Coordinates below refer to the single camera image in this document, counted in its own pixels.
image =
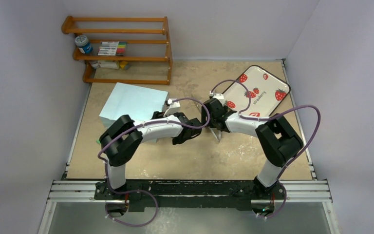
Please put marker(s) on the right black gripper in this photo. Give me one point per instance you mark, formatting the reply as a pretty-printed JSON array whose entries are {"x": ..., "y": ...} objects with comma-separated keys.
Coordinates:
[{"x": 216, "y": 123}]

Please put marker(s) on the metal tongs with white handle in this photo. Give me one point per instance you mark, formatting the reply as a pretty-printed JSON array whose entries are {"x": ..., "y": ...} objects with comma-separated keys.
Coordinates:
[{"x": 216, "y": 133}]

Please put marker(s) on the light blue paper bag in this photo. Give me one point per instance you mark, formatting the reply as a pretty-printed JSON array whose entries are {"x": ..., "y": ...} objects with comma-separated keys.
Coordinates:
[{"x": 138, "y": 102}]

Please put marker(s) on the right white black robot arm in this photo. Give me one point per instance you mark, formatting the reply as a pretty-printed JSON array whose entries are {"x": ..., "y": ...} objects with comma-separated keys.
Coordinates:
[{"x": 278, "y": 139}]

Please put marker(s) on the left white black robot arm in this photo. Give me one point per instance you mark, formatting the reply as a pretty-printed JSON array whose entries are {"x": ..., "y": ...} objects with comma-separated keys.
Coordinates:
[{"x": 121, "y": 140}]

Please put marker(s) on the white strawberry print tray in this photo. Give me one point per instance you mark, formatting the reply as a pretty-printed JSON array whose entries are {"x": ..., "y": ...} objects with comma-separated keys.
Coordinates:
[{"x": 258, "y": 91}]

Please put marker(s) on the small yellow block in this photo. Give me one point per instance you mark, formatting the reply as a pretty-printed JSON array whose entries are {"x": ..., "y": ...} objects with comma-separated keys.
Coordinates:
[{"x": 124, "y": 65}]

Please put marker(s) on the small white box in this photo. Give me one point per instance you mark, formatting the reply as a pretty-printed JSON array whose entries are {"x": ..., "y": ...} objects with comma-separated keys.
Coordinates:
[{"x": 108, "y": 64}]

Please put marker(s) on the box of coloured markers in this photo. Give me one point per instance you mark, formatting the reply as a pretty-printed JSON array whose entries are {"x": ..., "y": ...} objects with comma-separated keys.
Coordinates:
[{"x": 112, "y": 48}]

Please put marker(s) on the blue lidded jar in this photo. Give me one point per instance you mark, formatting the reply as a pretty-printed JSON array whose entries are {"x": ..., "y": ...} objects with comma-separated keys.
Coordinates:
[{"x": 83, "y": 44}]

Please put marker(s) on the orange wooden shelf rack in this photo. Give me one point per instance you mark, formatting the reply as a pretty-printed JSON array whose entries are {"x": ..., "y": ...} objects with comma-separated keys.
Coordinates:
[{"x": 70, "y": 27}]

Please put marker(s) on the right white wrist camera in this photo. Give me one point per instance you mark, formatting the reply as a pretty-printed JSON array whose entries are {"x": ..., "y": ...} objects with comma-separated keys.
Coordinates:
[{"x": 218, "y": 96}]

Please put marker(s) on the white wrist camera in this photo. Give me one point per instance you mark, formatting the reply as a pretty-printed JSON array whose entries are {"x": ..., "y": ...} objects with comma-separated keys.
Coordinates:
[
  {"x": 173, "y": 106},
  {"x": 218, "y": 96}
]

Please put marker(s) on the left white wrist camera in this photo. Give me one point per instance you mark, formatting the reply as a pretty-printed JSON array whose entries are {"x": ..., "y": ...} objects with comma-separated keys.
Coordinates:
[{"x": 173, "y": 106}]

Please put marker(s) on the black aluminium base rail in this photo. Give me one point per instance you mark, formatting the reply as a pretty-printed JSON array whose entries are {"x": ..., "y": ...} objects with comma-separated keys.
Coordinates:
[{"x": 242, "y": 195}]

